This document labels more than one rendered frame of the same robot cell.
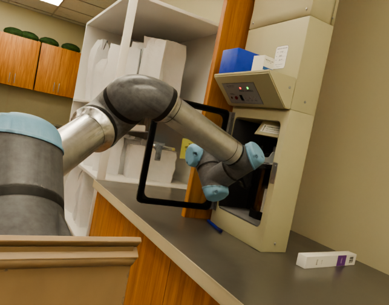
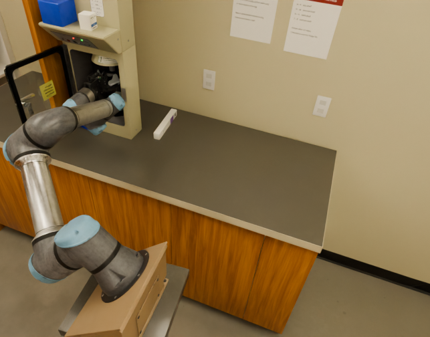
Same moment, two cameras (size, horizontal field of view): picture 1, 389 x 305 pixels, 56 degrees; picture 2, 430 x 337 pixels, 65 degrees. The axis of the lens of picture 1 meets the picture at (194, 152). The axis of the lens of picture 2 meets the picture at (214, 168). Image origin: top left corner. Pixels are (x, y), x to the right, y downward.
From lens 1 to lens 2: 0.86 m
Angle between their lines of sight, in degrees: 54
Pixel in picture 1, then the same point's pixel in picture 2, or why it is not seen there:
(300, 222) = not seen: hidden behind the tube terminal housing
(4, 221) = (123, 267)
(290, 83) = (117, 36)
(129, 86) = (49, 131)
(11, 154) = (99, 246)
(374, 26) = not seen: outside the picture
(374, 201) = (177, 71)
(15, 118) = (83, 232)
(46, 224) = (131, 256)
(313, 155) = not seen: hidden behind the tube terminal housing
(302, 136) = (132, 62)
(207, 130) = (95, 115)
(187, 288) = (110, 186)
